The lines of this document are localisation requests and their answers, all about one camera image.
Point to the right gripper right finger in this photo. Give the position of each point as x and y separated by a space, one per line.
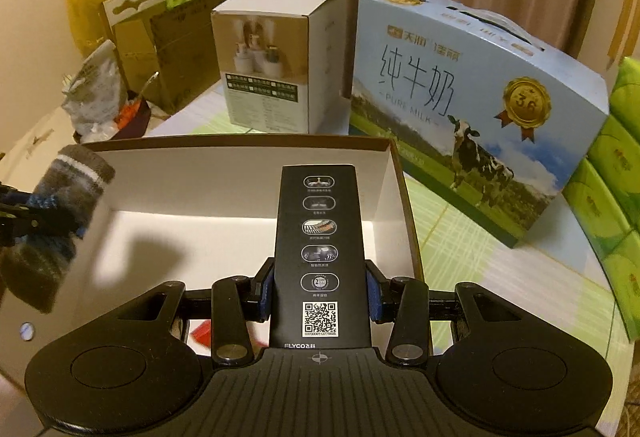
403 302

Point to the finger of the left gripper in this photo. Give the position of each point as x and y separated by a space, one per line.
19 221
12 196

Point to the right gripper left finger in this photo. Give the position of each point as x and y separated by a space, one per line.
235 301

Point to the red candy wrapper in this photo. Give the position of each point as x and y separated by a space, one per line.
200 335

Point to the black shaver box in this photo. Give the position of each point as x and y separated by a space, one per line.
319 275

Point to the small white pill bottle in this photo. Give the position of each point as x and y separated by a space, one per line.
27 331

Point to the brown cardboard storage box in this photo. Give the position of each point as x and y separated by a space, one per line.
199 208

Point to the crumpled silver bag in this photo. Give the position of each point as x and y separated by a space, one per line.
95 95

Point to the dark wooden tray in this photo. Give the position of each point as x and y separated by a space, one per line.
135 118

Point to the checked tablecloth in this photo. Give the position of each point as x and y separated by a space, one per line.
552 273

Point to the blue milk carton box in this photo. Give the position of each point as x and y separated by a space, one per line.
490 118

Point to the brown cardboard carton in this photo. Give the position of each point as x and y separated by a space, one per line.
169 54

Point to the green tissue pack stack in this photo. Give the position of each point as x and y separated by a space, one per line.
603 194

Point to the humidifier product box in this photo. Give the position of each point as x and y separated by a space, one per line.
281 62

